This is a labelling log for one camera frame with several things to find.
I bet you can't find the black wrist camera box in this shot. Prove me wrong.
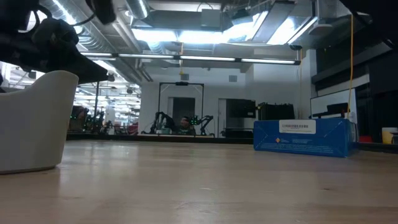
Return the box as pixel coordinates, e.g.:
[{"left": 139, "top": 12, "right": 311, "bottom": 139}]
[{"left": 86, "top": 0, "right": 116, "bottom": 26}]

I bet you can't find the person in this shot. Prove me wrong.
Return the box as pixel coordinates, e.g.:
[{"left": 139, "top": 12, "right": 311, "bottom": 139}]
[
  {"left": 71, "top": 105, "right": 90, "bottom": 131},
  {"left": 179, "top": 116, "right": 192, "bottom": 132}
]

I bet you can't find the black monitor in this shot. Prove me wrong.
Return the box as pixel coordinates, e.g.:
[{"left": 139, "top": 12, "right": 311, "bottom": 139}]
[{"left": 226, "top": 98, "right": 257, "bottom": 119}]

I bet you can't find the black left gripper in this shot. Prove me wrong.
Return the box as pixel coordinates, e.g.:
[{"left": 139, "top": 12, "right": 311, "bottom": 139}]
[{"left": 18, "top": 17, "right": 109, "bottom": 84}]

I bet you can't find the black equipment case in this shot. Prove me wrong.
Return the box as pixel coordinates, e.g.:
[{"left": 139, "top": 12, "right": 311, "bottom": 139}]
[{"left": 257, "top": 102, "right": 295, "bottom": 121}]

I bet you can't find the yellow cup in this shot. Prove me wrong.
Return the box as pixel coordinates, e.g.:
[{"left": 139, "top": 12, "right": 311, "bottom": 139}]
[{"left": 381, "top": 127, "right": 398, "bottom": 145}]

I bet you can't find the long ceiling light bar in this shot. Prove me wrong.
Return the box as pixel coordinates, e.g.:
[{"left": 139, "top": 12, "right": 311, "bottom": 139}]
[{"left": 79, "top": 51, "right": 302, "bottom": 65}]

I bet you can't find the black gantry frame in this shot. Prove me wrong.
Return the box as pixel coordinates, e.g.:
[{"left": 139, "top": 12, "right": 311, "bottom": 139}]
[{"left": 157, "top": 82, "right": 205, "bottom": 125}]

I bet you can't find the silver ventilation duct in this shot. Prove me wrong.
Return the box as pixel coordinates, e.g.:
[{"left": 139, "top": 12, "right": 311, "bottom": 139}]
[{"left": 126, "top": 0, "right": 150, "bottom": 20}]

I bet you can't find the blue cardboard box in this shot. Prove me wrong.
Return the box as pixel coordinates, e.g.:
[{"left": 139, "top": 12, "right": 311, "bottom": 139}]
[{"left": 253, "top": 118, "right": 358, "bottom": 158}]

